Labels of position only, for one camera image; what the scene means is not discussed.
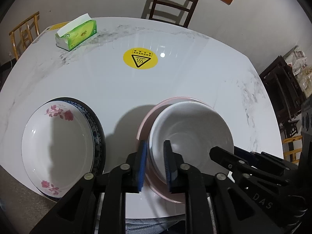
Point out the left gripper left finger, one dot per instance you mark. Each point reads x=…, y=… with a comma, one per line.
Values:
x=136, y=172

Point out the pink bowl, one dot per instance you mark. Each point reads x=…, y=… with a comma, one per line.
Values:
x=152, y=178

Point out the white floral plate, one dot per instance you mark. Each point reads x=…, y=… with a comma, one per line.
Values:
x=35, y=144

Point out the light bamboo chair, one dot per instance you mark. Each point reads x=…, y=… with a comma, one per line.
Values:
x=28, y=30

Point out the yellow round warning sticker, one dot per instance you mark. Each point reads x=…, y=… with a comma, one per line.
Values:
x=140, y=58

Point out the yellow edge sticker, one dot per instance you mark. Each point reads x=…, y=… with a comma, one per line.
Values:
x=58, y=26

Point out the green tissue box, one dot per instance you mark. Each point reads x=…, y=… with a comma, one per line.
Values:
x=75, y=32

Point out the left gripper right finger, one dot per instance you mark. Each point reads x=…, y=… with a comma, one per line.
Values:
x=173, y=171

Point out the dark wooden side furniture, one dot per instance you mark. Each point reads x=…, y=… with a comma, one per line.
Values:
x=283, y=90

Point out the white ceramic bowl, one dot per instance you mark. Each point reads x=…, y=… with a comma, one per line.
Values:
x=193, y=129

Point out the dark blue patterned plate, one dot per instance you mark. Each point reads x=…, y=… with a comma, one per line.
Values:
x=97, y=136

